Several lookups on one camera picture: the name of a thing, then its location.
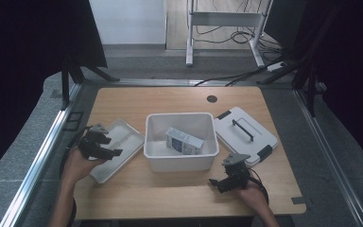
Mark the person's left hand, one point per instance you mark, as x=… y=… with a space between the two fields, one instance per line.
x=77 y=167

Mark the aluminium rail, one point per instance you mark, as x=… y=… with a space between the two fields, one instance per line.
x=41 y=157
x=334 y=157

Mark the black curtain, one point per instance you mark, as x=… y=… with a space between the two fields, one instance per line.
x=19 y=63
x=349 y=63

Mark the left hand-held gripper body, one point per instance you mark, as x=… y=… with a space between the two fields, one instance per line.
x=91 y=142

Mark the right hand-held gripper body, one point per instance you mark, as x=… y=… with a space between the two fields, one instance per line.
x=237 y=171

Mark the person's right hand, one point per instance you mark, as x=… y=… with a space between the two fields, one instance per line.
x=252 y=197

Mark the white plastic storage box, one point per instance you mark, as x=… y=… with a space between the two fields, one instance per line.
x=182 y=160

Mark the white power strip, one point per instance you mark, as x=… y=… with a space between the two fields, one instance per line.
x=275 y=66

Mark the white and blue carton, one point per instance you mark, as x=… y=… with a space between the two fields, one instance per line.
x=184 y=142

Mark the black tripod stand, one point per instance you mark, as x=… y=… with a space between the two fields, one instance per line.
x=310 y=85
x=71 y=75

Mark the white metal frame stand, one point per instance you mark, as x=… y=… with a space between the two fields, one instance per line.
x=227 y=19

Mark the white plastic tray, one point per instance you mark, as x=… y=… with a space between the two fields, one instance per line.
x=124 y=148

